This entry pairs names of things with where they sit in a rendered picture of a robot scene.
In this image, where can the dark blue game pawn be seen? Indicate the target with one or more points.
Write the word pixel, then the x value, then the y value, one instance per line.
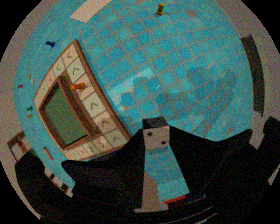
pixel 49 42

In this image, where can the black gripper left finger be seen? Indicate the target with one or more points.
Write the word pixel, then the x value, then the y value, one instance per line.
pixel 124 171

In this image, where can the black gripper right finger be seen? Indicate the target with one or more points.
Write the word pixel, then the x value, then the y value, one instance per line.
pixel 199 159

